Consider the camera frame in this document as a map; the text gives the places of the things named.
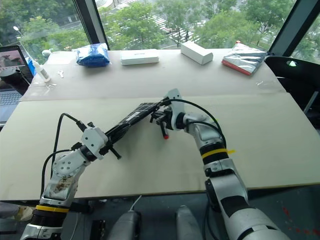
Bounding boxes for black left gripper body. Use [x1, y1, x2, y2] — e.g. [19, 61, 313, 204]
[99, 139, 115, 157]

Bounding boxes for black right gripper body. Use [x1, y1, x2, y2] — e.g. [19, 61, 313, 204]
[155, 106, 174, 131]

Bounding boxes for black grid pouch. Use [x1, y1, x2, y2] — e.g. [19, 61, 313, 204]
[104, 101, 165, 145]

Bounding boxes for flat white box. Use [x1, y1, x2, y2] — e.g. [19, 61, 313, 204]
[119, 48, 160, 66]

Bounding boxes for white cardboard box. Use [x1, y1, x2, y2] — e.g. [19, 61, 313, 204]
[180, 40, 214, 66]

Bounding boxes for grey rounded robot leg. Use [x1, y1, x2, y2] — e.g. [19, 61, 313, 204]
[175, 205, 204, 240]
[106, 209, 142, 240]

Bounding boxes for black box under table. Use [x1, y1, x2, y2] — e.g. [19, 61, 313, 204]
[90, 219, 107, 240]

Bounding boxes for blue plastic package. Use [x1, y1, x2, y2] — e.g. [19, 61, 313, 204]
[75, 42, 111, 68]

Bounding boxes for white glue bottle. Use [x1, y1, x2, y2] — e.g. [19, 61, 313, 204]
[32, 60, 52, 84]

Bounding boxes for red grey wrapped package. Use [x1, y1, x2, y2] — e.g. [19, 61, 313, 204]
[221, 42, 267, 77]

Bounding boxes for beige shoe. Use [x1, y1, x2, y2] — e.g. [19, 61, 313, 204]
[13, 206, 34, 223]

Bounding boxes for small blue packet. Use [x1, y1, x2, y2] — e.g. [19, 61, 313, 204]
[25, 56, 38, 76]

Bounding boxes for dark window pillar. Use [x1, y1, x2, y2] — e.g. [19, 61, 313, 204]
[268, 0, 320, 57]
[72, 0, 110, 51]

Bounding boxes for open laptop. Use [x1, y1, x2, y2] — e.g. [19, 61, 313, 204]
[0, 44, 35, 124]

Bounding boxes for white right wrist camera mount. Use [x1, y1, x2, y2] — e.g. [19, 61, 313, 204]
[163, 88, 186, 131]

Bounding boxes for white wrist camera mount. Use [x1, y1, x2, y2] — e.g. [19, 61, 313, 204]
[81, 126, 109, 161]
[163, 88, 186, 131]

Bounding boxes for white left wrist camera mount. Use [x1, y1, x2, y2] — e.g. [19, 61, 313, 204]
[81, 126, 109, 161]

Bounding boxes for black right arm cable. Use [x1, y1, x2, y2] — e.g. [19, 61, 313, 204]
[159, 98, 228, 151]

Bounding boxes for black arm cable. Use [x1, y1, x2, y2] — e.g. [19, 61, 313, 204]
[159, 98, 228, 151]
[39, 112, 88, 199]

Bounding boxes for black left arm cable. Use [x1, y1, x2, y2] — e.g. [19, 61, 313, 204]
[39, 112, 88, 199]

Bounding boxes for thin white cable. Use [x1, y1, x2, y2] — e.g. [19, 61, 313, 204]
[129, 195, 143, 213]

